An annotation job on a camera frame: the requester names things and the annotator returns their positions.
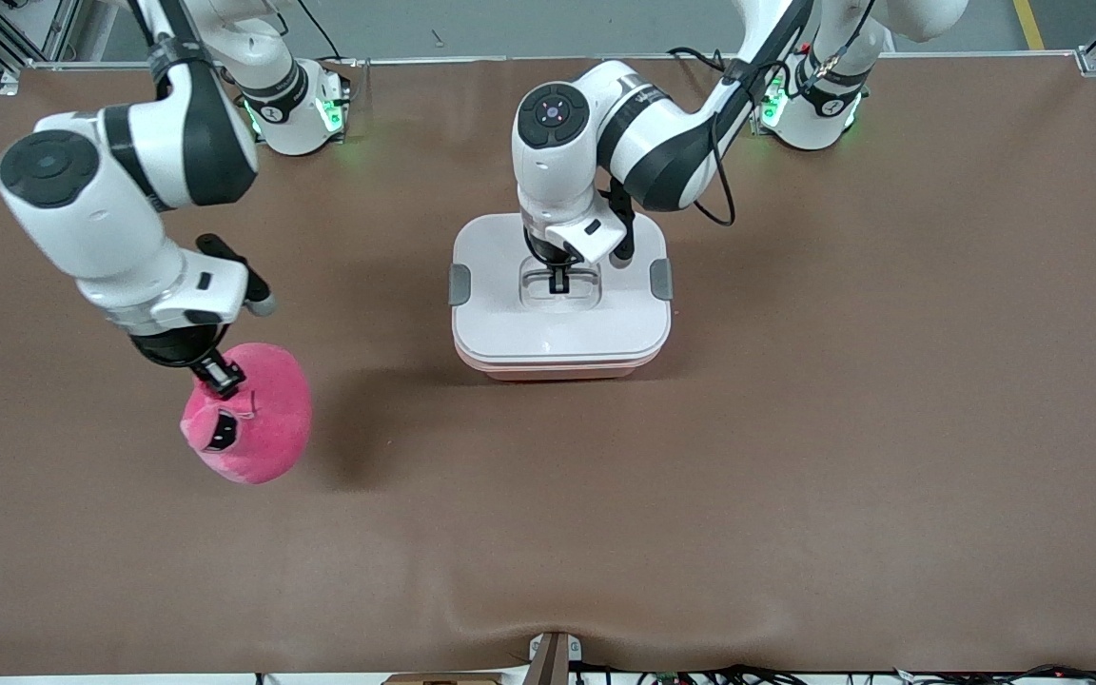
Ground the grey lid carry handle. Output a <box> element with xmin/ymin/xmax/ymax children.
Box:
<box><xmin>521</xmin><ymin>264</ymin><xmax>598</xmax><ymax>285</ymax></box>

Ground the white plastic box lid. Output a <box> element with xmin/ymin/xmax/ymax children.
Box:
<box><xmin>451</xmin><ymin>213</ymin><xmax>673</xmax><ymax>362</ymax></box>

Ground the pink plush toy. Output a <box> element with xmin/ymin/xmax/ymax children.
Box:
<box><xmin>180</xmin><ymin>342</ymin><xmax>313</xmax><ymax>485</ymax></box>

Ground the pale pink box base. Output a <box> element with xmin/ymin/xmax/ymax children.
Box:
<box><xmin>456</xmin><ymin>347</ymin><xmax>671</xmax><ymax>382</ymax></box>

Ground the black base power cable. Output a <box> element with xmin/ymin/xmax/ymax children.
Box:
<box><xmin>296</xmin><ymin>0</ymin><xmax>344</xmax><ymax>63</ymax></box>
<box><xmin>667</xmin><ymin>46</ymin><xmax>730</xmax><ymax>73</ymax></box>

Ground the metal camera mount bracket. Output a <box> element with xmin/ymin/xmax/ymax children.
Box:
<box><xmin>527</xmin><ymin>631</ymin><xmax>583</xmax><ymax>685</ymax></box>

